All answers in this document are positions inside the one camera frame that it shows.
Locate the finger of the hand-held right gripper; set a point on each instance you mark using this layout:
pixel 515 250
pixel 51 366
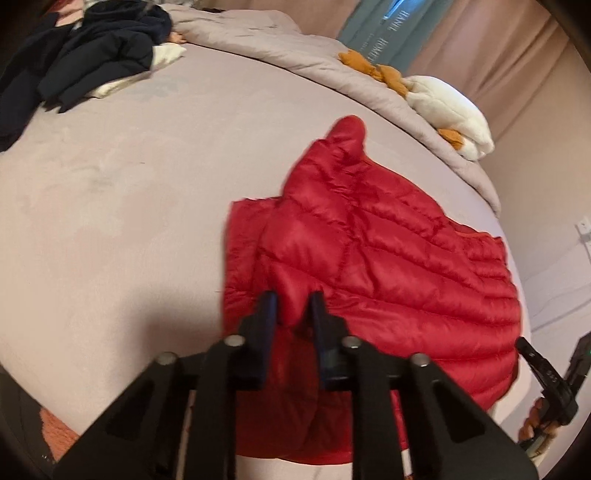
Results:
pixel 545 369

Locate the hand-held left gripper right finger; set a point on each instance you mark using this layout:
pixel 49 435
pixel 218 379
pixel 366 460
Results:
pixel 328 355

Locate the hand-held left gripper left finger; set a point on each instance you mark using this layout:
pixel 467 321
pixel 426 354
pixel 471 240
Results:
pixel 258 350

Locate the red down jacket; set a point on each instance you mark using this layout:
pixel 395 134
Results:
pixel 392 263

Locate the person's right hand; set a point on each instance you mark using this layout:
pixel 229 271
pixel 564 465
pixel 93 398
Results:
pixel 535 422

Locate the pink fuzzy mat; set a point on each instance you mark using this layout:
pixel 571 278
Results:
pixel 57 431

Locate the white goose plush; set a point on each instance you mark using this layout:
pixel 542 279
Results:
pixel 455 108

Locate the grey quilt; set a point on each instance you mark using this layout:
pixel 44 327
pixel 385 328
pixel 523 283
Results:
pixel 295 46

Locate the white cloth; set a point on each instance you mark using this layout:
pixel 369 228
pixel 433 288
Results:
pixel 166 54

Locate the pink curtain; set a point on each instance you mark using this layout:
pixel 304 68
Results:
pixel 508 60

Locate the small peach cloth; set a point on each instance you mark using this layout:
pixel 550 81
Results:
pixel 178 38

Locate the navy puffer jacket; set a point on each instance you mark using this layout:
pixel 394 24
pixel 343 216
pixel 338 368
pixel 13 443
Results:
pixel 97 64

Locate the blue curtain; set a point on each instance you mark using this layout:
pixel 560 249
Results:
pixel 383 27

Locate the navy hoodie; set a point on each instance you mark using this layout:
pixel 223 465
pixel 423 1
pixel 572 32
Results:
pixel 134 18

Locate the dark navy coat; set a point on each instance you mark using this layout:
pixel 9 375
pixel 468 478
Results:
pixel 23 83

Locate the wall socket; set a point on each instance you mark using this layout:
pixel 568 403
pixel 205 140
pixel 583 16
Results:
pixel 583 230

